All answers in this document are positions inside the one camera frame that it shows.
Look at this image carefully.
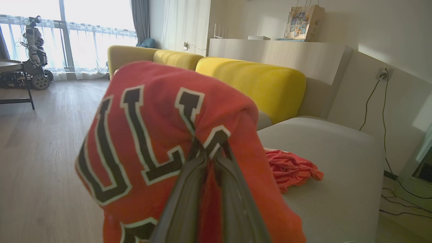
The grey appliance with dark window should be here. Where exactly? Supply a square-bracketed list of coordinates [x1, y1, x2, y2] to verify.
[396, 121, 432, 210]

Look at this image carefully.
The white wheeled humanoid robot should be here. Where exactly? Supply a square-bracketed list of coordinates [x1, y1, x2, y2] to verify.
[0, 15, 54, 91]

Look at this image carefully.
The black-legged side table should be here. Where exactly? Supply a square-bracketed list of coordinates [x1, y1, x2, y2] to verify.
[0, 59, 35, 110]

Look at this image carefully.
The red mesh garment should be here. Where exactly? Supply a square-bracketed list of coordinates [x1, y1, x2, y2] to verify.
[264, 148, 325, 194]

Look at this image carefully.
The teal cushion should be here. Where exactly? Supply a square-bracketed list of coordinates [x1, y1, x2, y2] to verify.
[136, 38, 157, 49]

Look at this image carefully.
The white wall charger with cable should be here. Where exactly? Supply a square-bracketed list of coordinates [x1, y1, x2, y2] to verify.
[183, 40, 207, 52]

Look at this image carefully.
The long black power cable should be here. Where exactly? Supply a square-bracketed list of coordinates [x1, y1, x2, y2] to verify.
[382, 69, 432, 200]

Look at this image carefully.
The light wood sideboard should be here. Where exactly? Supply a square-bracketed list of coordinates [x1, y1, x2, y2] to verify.
[207, 38, 353, 119]

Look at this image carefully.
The yellow and grey modular sofa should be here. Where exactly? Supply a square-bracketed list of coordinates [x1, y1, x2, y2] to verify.
[107, 45, 385, 243]

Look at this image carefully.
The thin black cable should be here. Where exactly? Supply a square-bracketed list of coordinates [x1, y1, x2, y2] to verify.
[359, 77, 383, 132]

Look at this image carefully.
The wall socket with plug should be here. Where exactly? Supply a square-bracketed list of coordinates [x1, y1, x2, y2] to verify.
[375, 67, 395, 82]

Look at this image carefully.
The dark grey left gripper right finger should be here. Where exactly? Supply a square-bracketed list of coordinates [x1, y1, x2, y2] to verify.
[214, 155, 271, 243]

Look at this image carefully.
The red jersey with black letters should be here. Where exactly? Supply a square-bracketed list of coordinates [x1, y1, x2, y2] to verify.
[75, 61, 307, 243]

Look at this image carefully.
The white sheer curtain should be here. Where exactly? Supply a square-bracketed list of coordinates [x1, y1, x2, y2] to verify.
[0, 15, 138, 81]

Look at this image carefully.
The printed paper shopping bag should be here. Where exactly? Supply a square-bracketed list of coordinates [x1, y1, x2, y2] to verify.
[283, 0, 326, 42]

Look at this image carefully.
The black floor cable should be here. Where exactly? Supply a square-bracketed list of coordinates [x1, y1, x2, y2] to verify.
[379, 187, 432, 219]

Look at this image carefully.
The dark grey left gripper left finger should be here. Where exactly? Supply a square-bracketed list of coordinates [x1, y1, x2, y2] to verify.
[150, 153, 208, 243]

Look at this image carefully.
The white router with antennas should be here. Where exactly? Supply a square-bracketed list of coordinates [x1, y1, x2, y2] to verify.
[212, 23, 228, 39]

